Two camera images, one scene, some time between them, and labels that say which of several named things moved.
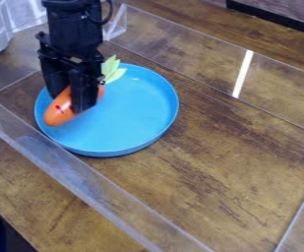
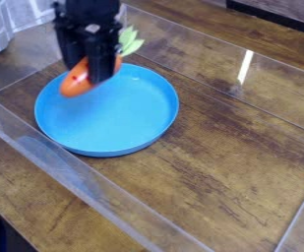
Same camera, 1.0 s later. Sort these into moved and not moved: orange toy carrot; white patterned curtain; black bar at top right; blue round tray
Moved: orange toy carrot
Not moved: blue round tray; white patterned curtain; black bar at top right
